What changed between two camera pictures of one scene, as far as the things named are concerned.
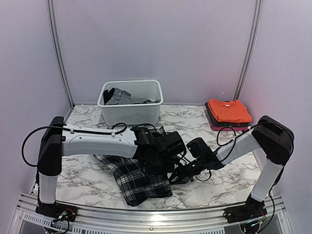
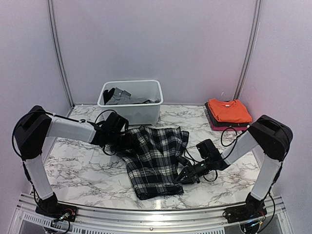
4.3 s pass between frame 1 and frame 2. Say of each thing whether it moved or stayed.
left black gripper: moved
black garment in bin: stayed
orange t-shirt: stayed
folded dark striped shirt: stayed
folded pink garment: stayed
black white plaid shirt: moved
